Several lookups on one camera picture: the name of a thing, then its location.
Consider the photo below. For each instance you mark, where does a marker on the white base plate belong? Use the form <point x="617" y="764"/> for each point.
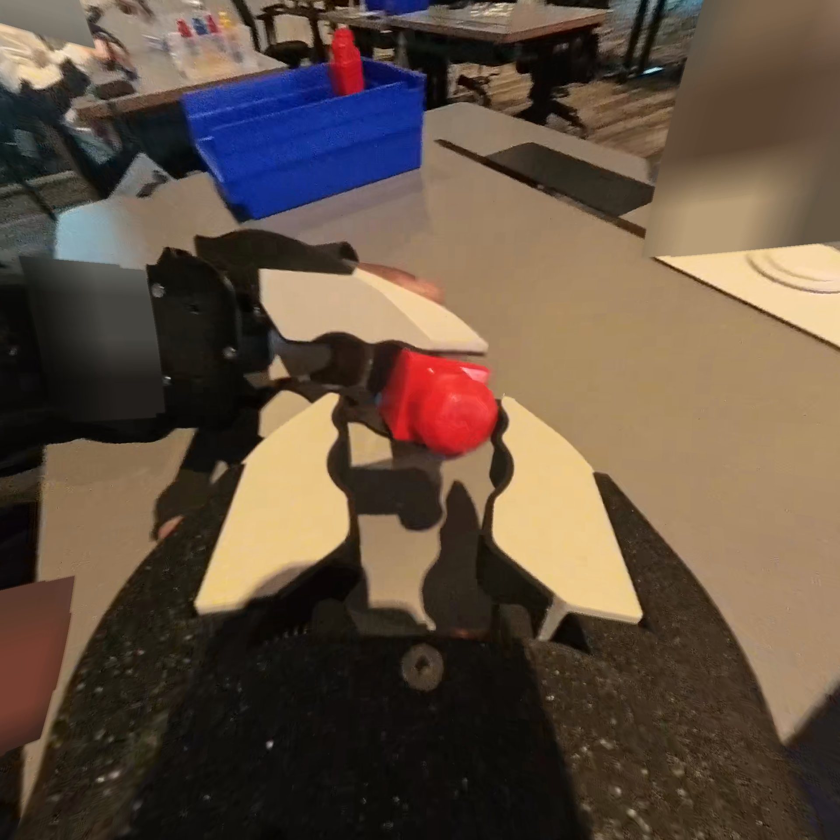
<point x="754" y="295"/>

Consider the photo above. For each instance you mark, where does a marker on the tray of coloured bottles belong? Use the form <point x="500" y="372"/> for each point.
<point x="210" y="49"/>

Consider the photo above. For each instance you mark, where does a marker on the black office chair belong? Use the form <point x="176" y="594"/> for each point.
<point x="289" y="46"/>

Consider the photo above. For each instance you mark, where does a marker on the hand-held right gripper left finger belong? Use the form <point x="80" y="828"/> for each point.
<point x="282" y="525"/>

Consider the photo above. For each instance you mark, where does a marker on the nested blue plastic bins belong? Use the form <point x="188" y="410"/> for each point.
<point x="315" y="177"/>

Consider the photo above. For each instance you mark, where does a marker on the person's left forearm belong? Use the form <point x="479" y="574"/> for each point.
<point x="19" y="459"/>

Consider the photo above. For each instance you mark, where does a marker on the red mega block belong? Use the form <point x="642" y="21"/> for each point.
<point x="439" y="407"/>

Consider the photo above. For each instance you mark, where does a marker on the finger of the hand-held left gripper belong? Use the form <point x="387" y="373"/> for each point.
<point x="371" y="446"/>
<point x="354" y="308"/>

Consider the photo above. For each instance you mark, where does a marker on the black rectangular mat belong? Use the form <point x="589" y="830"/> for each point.
<point x="577" y="174"/>

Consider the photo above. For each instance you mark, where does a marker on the pile of mega block stacks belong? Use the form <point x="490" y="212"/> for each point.
<point x="346" y="62"/>

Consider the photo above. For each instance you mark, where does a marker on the grey office desk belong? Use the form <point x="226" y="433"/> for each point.
<point x="151" y="85"/>
<point x="499" y="23"/>

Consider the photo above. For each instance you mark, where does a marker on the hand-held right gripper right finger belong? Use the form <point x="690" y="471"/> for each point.
<point x="558" y="531"/>

